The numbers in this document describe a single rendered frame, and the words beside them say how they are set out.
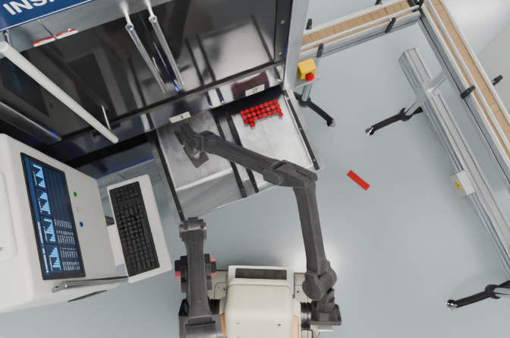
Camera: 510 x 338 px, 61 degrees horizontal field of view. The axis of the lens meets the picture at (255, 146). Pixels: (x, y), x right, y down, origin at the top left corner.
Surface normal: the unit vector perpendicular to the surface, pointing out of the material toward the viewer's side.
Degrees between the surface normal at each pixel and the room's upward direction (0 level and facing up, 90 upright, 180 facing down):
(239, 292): 43
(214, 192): 0
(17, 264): 0
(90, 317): 0
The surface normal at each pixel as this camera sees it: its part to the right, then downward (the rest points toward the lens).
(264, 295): 0.01, -0.84
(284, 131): -0.02, -0.25
